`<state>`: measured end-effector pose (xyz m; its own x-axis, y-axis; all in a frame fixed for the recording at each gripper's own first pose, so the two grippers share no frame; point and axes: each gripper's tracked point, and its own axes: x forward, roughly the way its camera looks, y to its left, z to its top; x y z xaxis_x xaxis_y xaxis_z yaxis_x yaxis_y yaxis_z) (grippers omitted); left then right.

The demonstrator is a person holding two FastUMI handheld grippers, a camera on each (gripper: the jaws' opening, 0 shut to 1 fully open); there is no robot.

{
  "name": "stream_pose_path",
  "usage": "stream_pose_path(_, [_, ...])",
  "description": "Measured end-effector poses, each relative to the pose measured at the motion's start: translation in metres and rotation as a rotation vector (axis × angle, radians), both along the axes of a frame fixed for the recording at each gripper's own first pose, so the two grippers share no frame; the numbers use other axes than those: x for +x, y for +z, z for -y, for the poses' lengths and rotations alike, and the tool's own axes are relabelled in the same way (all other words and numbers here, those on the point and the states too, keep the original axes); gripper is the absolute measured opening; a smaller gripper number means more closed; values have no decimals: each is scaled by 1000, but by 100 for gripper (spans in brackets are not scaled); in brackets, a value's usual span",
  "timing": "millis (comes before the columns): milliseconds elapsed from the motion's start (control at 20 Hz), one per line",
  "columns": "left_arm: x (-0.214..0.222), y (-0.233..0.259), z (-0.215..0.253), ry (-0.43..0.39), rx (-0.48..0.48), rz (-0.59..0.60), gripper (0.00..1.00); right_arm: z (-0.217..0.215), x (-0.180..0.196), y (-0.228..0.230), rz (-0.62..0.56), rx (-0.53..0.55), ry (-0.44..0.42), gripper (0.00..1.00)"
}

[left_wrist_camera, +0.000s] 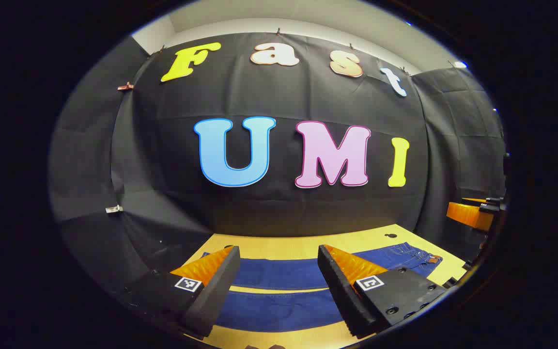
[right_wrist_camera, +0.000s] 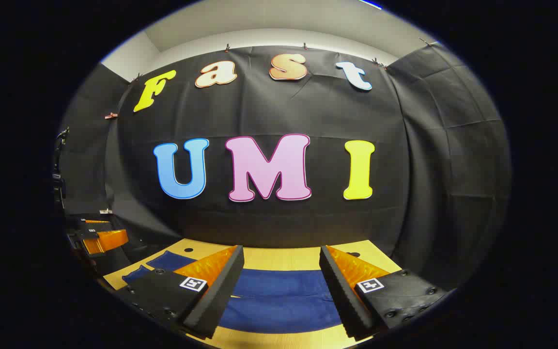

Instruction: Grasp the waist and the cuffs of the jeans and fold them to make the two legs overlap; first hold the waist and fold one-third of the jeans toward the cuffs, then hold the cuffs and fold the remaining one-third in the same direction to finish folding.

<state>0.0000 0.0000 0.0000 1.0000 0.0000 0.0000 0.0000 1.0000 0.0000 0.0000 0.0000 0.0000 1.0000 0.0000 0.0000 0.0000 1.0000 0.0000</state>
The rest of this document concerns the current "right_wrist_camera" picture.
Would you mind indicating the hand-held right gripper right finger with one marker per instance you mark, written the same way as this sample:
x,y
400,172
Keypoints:
x,y
342,291

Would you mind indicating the black backdrop cloth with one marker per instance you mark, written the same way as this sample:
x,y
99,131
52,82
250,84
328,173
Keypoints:
x,y
269,111

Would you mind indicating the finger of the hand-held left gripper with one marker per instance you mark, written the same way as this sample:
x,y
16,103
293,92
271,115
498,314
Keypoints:
x,y
96,222
109,240

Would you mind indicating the blue jeans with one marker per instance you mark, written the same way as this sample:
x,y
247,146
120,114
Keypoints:
x,y
279,300

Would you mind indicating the dark pole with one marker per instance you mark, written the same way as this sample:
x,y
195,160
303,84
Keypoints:
x,y
59,169

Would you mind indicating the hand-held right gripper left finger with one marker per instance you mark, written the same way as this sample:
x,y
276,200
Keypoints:
x,y
218,291

